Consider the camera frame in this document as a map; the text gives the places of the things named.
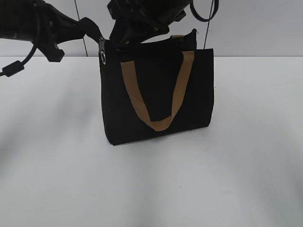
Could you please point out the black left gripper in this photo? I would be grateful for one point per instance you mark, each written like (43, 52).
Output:
(26, 19)

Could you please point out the black tote bag tan handles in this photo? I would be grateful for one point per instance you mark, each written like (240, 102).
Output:
(155, 89)

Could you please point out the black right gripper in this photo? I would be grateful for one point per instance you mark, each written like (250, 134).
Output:
(134, 18)

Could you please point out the silver zipper pull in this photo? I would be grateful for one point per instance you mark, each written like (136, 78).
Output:
(102, 51)

